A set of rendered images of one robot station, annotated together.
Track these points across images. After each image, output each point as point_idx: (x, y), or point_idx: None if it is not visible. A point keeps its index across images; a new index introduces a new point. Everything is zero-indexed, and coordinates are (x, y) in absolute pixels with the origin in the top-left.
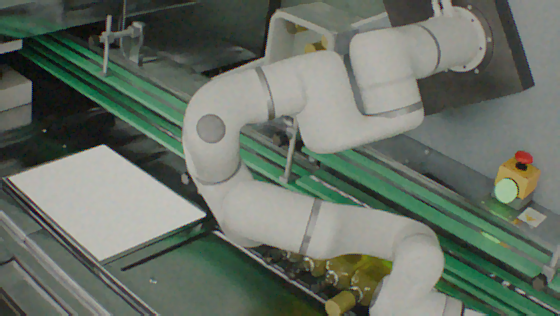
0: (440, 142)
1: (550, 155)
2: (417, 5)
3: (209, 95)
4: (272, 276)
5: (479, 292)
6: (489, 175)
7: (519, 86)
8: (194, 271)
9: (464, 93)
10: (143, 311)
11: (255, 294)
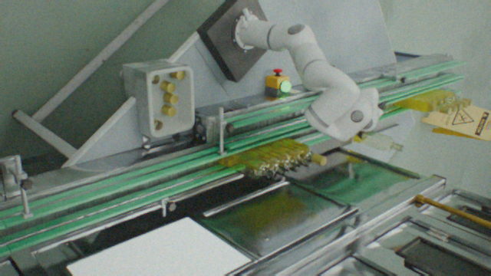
0: (232, 94)
1: (278, 64)
2: (225, 25)
3: (343, 73)
4: (252, 200)
5: None
6: (257, 93)
7: None
8: (252, 224)
9: (254, 57)
10: (294, 247)
11: (270, 205)
